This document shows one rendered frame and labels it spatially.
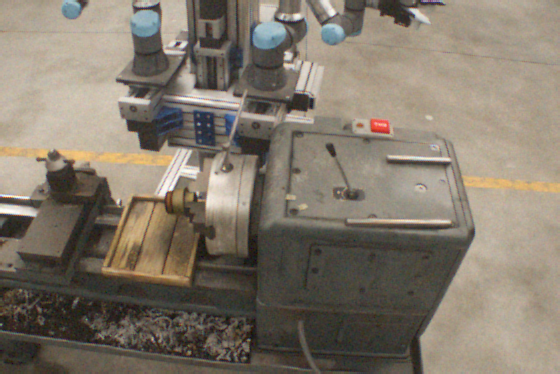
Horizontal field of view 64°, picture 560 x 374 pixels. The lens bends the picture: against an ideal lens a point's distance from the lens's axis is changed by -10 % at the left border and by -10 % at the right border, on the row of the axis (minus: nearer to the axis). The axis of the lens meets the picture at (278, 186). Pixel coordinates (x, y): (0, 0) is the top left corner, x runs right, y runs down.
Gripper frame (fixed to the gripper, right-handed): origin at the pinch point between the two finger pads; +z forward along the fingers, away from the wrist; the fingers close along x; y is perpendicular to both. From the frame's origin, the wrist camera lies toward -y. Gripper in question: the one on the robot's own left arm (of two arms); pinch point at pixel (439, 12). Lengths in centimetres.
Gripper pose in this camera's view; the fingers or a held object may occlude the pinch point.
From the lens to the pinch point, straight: 165.0
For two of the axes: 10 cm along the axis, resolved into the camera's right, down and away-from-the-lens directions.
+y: 0.4, 6.3, 7.8
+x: -5.4, 6.7, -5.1
